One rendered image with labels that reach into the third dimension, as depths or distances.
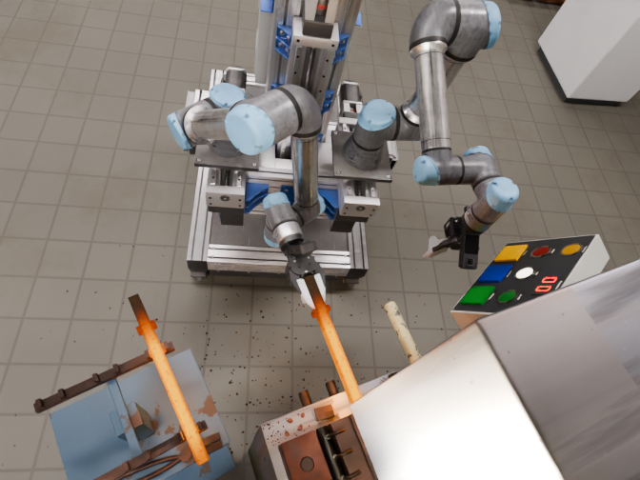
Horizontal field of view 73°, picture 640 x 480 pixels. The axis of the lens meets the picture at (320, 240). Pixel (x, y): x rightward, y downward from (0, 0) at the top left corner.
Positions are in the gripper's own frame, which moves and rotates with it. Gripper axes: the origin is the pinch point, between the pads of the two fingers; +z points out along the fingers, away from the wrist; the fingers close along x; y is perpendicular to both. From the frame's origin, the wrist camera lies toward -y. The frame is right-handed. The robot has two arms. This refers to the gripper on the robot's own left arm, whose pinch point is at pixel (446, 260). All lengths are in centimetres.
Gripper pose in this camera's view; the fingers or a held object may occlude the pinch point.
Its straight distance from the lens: 140.0
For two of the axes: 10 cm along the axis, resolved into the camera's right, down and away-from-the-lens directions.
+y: -0.3, -8.7, 4.9
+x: -9.8, -0.6, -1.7
